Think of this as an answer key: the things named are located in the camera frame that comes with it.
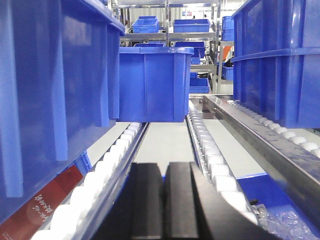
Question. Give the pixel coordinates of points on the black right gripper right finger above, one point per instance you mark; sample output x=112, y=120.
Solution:
x=194, y=210

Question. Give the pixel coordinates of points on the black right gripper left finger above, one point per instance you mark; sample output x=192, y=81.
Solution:
x=137, y=213

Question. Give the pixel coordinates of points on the blue bin with plastic wrap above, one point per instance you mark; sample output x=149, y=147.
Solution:
x=262, y=187

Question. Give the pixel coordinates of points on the blue bin lower floor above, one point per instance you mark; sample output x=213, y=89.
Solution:
x=199, y=86

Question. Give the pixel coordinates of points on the blue bin centre on rollers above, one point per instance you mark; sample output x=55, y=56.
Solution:
x=154, y=84

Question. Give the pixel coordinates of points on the blue bin shelf right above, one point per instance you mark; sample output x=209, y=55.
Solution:
x=191, y=26

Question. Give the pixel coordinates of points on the blue bin shelf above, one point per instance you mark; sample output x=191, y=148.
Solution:
x=191, y=26
x=146, y=25

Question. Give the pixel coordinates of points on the blue bin shelf left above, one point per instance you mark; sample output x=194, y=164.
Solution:
x=146, y=25

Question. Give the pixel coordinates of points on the red label card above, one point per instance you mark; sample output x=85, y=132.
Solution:
x=23, y=224

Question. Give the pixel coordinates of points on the blue stacked bins right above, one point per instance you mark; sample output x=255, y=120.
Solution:
x=276, y=64

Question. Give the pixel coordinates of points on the steel shelf rack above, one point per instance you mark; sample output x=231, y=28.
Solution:
x=122, y=9

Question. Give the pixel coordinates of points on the middle white roller rail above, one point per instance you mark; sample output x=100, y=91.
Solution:
x=214, y=167

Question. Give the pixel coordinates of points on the white roller rail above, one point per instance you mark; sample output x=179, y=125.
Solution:
x=214, y=167
x=80, y=214

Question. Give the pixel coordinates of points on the left white roller rail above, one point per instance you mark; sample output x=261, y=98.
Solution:
x=80, y=214

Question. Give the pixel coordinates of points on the right steel roller rail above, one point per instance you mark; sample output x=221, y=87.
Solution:
x=296, y=170

